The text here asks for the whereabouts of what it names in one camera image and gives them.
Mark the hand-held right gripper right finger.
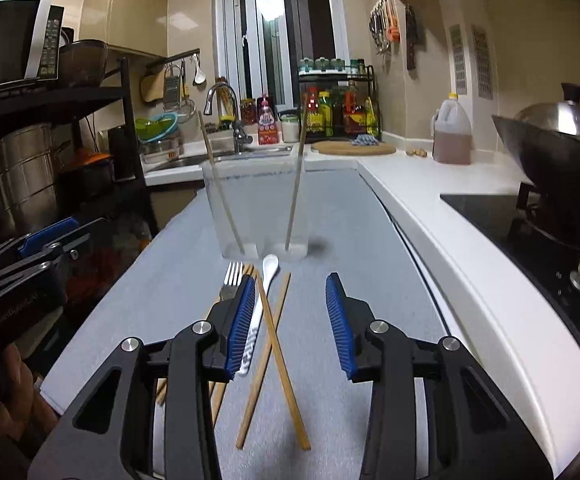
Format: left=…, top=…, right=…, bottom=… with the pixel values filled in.
left=325, top=272, right=555, bottom=480

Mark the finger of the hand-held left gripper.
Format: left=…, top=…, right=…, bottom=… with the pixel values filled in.
left=0, top=216, right=81, bottom=277
left=0, top=217, right=113, bottom=292

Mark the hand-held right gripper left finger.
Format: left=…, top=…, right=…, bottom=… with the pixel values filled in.
left=27, top=274, right=258, bottom=480

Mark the white-handled metal fork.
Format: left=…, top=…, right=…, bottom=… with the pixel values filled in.
left=209, top=261, right=245, bottom=321

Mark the white spoon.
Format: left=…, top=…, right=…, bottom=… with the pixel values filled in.
left=235, top=254, right=281, bottom=378

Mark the clear glass cup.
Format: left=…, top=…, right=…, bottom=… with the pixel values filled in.
left=201, top=157, right=311, bottom=261

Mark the person's left hand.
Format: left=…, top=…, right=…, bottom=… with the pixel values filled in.
left=0, top=341, right=60, bottom=461

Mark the red plastic bag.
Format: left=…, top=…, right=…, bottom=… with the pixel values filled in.
left=65, top=240, right=141, bottom=311

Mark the steel stock pot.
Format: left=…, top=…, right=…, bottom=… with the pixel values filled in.
left=0, top=125, right=61, bottom=241

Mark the orange-lidded pot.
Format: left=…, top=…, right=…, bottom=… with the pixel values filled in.
left=67, top=147, right=113, bottom=196

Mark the black cylinder flask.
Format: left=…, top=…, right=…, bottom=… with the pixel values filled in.
left=107, top=125, right=138, bottom=181

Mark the grey table mat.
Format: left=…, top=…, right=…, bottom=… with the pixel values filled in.
left=40, top=160, right=470, bottom=480

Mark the steel basin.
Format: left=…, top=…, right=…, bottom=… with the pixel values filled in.
left=140, top=137, right=185, bottom=163

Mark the green colander bowl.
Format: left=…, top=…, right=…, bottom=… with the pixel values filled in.
left=135, top=112, right=178, bottom=143

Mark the black metal rack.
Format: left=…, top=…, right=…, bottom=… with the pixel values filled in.
left=0, top=57, right=161, bottom=281

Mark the hanging wooden board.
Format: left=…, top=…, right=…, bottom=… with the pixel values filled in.
left=140, top=72, right=165, bottom=106

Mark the metal grater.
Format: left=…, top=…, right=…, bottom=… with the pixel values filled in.
left=164, top=65, right=181, bottom=111

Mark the dark glass bowl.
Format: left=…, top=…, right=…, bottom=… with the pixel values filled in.
left=60, top=40, right=108, bottom=88

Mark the round wooden cutting board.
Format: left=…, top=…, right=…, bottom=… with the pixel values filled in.
left=311, top=139, right=397, bottom=157

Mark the chrome faucet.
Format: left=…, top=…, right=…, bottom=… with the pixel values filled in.
left=205, top=82, right=253, bottom=153

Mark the pink dish soap bottle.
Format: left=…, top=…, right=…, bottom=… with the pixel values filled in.
left=256, top=94, right=278, bottom=146

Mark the white jar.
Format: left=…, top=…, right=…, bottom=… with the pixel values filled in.
left=282, top=110, right=301, bottom=143

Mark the row of sauce bottles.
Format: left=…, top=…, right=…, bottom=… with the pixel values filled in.
left=304, top=85, right=379, bottom=133

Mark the oil jug yellow cap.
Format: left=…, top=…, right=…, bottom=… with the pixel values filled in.
left=431, top=91, right=472, bottom=165

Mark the black stove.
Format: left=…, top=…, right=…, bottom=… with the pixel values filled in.
left=440, top=182, right=580, bottom=376

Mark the black spice rack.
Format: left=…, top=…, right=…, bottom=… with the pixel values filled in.
left=297, top=62, right=383, bottom=141

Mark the white-framed window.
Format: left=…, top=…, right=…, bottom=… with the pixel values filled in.
left=217, top=0, right=351, bottom=111

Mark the black wok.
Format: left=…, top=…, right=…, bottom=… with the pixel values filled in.
left=492, top=112, right=580, bottom=211

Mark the row of spice jars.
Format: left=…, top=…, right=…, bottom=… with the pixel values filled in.
left=300, top=57, right=365, bottom=73

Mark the steel wok lid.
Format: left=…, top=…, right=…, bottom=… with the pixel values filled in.
left=514, top=82, right=580, bottom=150

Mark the row of hanging kitchen tools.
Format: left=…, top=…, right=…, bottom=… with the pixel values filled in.
left=369, top=0, right=401, bottom=56

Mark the black wall rail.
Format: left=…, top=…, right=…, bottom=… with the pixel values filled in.
left=145, top=49, right=201, bottom=68

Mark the wall vent grille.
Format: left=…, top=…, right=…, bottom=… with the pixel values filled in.
left=471, top=25, right=493, bottom=98
left=448, top=24, right=468, bottom=95

